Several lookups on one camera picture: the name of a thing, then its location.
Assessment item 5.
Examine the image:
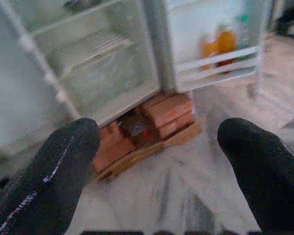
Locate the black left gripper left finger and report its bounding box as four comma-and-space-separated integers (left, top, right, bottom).
0, 117, 100, 235

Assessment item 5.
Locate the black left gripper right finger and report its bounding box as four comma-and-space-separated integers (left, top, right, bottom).
217, 117, 294, 233

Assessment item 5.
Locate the white fridge cabinet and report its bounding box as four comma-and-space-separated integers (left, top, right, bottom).
0, 0, 178, 127

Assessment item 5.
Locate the dark box with red light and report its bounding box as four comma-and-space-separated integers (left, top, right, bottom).
117, 114, 160, 149

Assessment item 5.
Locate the orange juice bottle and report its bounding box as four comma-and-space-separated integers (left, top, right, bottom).
199, 36, 219, 71
217, 28, 237, 74

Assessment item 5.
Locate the clear bottle with green cap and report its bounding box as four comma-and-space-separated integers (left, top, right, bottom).
236, 14, 251, 61

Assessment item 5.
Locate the white wire fridge shelf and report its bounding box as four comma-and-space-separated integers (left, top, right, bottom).
52, 30, 139, 73

